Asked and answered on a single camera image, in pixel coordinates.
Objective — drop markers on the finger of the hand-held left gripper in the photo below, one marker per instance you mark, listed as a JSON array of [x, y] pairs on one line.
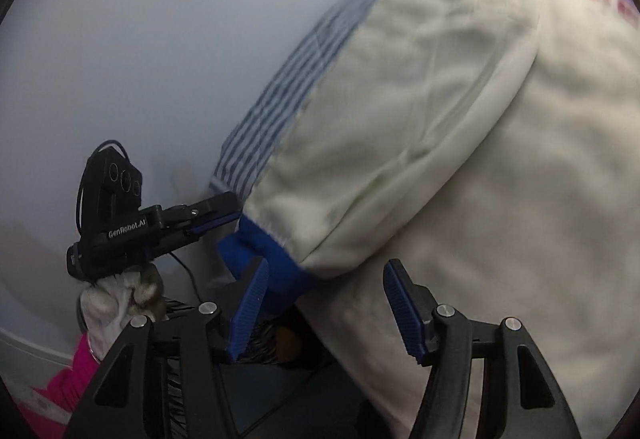
[[220, 204], [215, 222]]

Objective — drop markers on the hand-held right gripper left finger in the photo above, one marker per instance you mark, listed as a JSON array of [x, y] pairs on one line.
[[250, 304]]

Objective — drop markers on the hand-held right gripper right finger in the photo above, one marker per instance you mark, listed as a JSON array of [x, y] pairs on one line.
[[400, 314]]

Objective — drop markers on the person's left forearm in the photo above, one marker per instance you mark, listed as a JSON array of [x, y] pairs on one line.
[[75, 379]]

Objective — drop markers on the person's left hand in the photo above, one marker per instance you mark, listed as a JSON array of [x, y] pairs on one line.
[[142, 294]]

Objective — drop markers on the blue white striped blanket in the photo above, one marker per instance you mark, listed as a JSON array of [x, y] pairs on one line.
[[280, 104]]

